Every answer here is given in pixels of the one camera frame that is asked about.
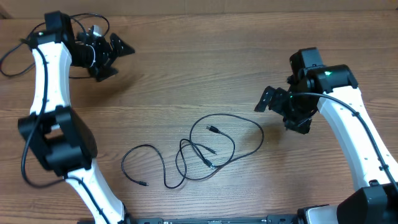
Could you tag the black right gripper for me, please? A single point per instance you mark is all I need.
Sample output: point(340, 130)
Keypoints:
point(302, 123)

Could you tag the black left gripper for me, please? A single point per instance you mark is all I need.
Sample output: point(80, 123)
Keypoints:
point(109, 56)

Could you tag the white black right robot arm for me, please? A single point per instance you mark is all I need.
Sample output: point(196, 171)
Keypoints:
point(334, 92)

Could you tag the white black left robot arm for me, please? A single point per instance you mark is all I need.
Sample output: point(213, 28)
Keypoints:
point(53, 131)

